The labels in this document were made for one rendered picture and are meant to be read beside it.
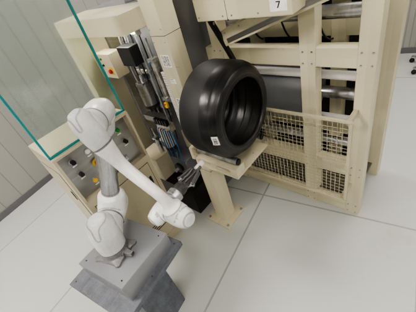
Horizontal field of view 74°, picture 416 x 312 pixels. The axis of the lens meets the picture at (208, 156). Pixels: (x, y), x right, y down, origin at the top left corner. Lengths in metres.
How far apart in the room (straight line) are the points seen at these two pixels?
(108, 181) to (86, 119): 0.45
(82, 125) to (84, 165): 0.70
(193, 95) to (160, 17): 0.44
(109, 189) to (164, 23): 0.96
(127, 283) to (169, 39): 1.32
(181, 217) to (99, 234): 0.46
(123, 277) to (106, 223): 0.29
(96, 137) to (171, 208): 0.46
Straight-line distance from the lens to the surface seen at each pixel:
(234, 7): 1.63
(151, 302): 1.97
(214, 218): 2.62
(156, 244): 1.66
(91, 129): 1.24
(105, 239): 1.57
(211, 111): 1.43
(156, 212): 1.45
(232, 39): 1.87
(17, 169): 4.20
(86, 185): 1.96
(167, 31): 1.67
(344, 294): 2.22
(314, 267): 2.28
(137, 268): 1.61
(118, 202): 1.66
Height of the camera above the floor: 2.01
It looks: 37 degrees down
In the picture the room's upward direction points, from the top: 18 degrees counter-clockwise
